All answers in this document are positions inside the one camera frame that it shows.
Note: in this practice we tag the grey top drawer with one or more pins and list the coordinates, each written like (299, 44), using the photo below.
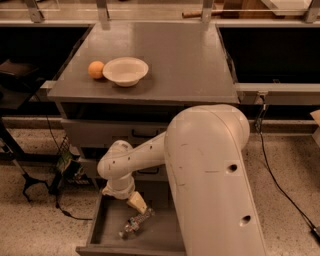
(101, 134)

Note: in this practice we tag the grey drawer cabinet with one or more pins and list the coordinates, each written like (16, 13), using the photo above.
(187, 67)

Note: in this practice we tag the grey middle drawer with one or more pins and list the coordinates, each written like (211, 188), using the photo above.
(90, 169)

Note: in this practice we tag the wooden stick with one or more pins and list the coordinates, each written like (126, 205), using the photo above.
(196, 14)

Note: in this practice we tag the orange fruit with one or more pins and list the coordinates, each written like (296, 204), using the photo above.
(95, 69)

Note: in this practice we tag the white bowl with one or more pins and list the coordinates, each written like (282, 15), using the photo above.
(125, 71)

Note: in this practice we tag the green package on floor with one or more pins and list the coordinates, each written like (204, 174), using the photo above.
(69, 167)

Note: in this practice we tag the black stand on left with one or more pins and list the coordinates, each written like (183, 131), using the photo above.
(18, 83)

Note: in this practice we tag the black top drawer handle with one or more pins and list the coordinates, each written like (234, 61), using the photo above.
(136, 134)

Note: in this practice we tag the black middle drawer handle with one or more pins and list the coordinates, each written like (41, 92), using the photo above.
(149, 171)

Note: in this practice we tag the clear plastic water bottle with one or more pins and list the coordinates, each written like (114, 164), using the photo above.
(134, 223)

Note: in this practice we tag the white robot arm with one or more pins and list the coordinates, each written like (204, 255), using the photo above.
(202, 152)

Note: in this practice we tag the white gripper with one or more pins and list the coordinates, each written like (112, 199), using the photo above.
(117, 191)

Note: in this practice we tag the black drawer handle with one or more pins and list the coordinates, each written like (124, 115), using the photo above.
(149, 171)
(136, 134)

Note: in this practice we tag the grey open bottom drawer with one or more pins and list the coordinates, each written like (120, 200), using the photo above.
(158, 236)

